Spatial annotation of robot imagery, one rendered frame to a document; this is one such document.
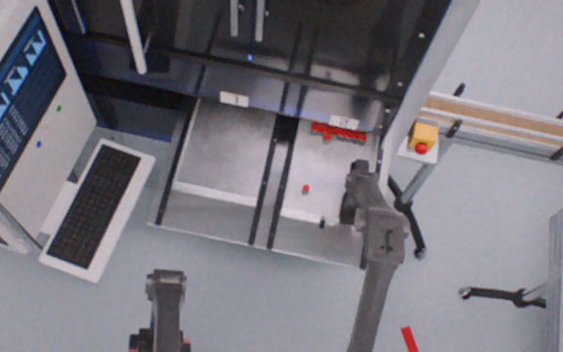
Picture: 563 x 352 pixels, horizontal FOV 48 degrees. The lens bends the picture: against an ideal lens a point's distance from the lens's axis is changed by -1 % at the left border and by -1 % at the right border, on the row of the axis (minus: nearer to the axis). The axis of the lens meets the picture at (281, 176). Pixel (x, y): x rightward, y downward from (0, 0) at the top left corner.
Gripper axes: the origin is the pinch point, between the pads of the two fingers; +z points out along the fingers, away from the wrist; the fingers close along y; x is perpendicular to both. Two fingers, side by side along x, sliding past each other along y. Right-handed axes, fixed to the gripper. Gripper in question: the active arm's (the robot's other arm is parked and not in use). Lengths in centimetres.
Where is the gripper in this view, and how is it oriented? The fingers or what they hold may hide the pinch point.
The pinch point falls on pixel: (347, 222)
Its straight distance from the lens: 195.1
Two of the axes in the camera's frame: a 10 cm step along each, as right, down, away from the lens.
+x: -9.8, -2.1, 0.3
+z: -0.8, 5.1, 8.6
